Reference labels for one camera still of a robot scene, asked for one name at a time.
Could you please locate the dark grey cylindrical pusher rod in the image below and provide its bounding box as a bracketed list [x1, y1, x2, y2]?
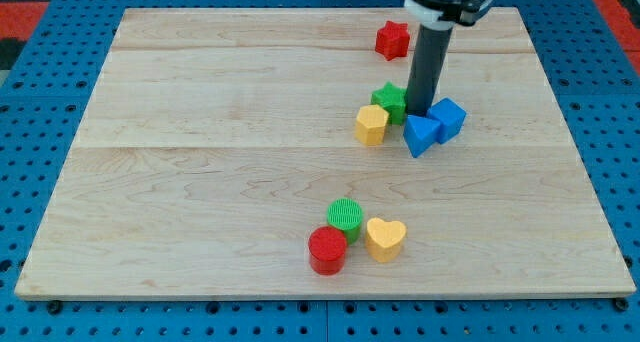
[405, 26, 452, 117]

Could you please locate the yellow hexagon block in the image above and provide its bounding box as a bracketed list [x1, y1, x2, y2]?
[354, 104, 389, 146]

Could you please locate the light wooden board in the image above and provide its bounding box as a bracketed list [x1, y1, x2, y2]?
[15, 7, 636, 301]

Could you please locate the red star block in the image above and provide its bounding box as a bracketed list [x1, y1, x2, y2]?
[375, 21, 410, 61]

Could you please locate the green star block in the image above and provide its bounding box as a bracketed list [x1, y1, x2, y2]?
[371, 82, 406, 125]

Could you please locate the blue cube block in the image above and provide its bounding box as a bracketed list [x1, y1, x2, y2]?
[427, 98, 466, 144]

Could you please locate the blue triangle block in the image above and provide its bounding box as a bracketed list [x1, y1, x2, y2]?
[403, 115, 441, 158]

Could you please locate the green cylinder block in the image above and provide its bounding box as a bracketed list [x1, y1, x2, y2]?
[326, 198, 364, 245]

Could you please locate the yellow heart block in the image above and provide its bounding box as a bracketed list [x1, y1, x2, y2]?
[365, 217, 407, 263]

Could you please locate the red cylinder block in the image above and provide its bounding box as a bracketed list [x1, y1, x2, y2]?
[308, 226, 348, 275]

